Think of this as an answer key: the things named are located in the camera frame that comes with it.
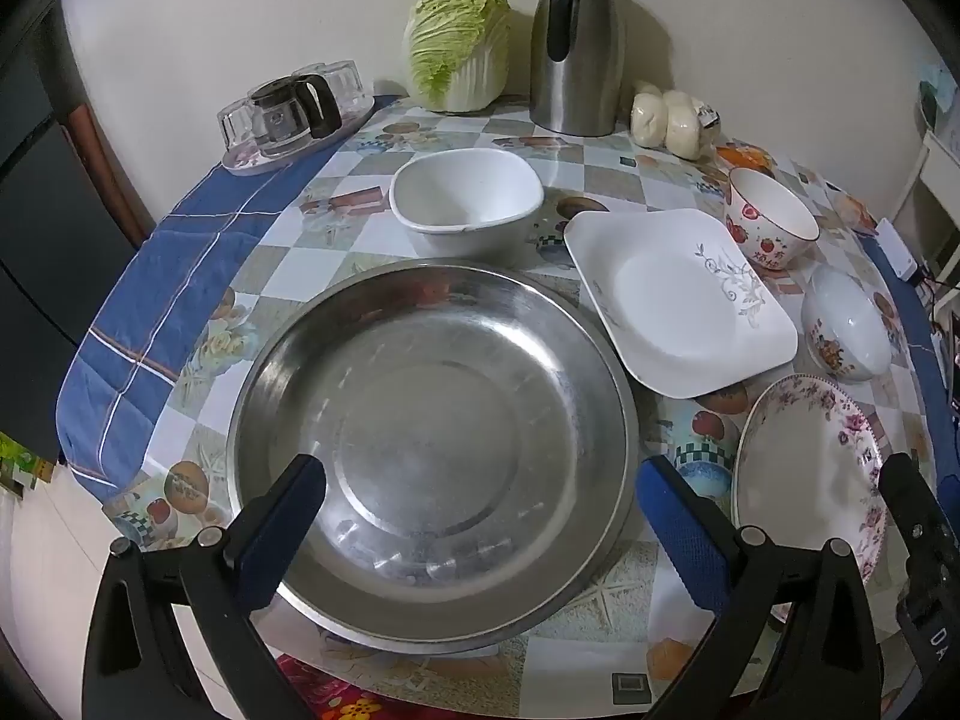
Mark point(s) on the brown wooden frame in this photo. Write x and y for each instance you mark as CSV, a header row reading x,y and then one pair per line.
x,y
105,165

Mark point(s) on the orange snack packet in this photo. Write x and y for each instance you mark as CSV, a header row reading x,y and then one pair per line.
x,y
742,157

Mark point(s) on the large stainless steel basin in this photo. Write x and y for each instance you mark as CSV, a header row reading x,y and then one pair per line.
x,y
420,450

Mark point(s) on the colourful printed carton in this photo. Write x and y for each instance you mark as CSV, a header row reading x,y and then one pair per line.
x,y
22,465

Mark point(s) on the teal cloth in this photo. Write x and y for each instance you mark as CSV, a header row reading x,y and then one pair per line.
x,y
941,94

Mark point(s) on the white rack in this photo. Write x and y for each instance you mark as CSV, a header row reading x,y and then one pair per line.
x,y
937,165

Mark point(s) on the strawberry print bowl red rim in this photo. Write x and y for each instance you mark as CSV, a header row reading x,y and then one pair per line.
x,y
765,202

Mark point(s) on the round pink floral plate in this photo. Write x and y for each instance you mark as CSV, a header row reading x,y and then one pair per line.
x,y
802,480

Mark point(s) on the clear floral serving tray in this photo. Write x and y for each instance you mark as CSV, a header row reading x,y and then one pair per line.
x,y
255,161

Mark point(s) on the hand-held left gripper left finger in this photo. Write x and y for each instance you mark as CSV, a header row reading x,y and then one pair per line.
x,y
285,532

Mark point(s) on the white square plate grey print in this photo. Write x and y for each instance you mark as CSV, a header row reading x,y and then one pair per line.
x,y
675,300

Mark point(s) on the white bowl brown floral print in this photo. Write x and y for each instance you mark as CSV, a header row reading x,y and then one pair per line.
x,y
847,322

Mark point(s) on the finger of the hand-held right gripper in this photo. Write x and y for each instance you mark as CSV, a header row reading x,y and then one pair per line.
x,y
911,502

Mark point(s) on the napa cabbage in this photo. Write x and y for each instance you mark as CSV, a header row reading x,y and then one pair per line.
x,y
457,45

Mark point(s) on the dark cabinet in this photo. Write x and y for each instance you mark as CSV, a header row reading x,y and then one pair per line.
x,y
52,240

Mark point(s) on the checked plastic table cover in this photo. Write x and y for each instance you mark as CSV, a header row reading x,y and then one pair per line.
x,y
315,270

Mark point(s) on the stainless steel thermos jug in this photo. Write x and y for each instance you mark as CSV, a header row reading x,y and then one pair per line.
x,y
577,67

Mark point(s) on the white power adapter box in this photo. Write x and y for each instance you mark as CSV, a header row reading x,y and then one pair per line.
x,y
896,249

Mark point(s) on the red floral cloth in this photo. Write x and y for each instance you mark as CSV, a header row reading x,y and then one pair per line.
x,y
360,697

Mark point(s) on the blue striped tablecloth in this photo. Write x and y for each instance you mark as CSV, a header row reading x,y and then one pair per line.
x,y
187,240

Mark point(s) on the white square bowl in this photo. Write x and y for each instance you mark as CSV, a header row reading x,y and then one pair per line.
x,y
465,195

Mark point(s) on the bag of steamed buns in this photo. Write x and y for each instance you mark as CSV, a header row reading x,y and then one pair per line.
x,y
667,120

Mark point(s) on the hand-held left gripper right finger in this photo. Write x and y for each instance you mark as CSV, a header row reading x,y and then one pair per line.
x,y
682,532

